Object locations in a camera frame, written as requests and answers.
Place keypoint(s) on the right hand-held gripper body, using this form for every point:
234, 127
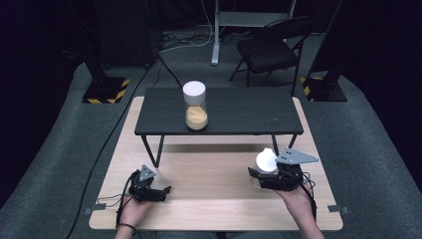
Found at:
288, 172

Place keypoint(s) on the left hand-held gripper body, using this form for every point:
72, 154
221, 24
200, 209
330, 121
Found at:
143, 187

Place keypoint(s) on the person's left hand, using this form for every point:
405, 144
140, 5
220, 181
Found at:
134, 210

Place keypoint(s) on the person's right hand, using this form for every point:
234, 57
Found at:
297, 202

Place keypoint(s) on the black wristband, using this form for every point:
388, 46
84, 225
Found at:
126, 226

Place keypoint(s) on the black low table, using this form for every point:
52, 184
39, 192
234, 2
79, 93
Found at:
232, 109

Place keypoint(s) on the jar of orange powder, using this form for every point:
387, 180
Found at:
195, 109

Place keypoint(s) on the black stand with striped base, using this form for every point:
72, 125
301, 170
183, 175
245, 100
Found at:
326, 88
106, 89

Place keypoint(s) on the black folding chair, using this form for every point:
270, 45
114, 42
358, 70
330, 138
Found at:
268, 53

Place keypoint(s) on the grey table edge bracket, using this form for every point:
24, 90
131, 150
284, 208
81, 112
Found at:
338, 209
94, 209

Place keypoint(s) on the white desk frame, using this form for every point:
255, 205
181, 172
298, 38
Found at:
217, 40

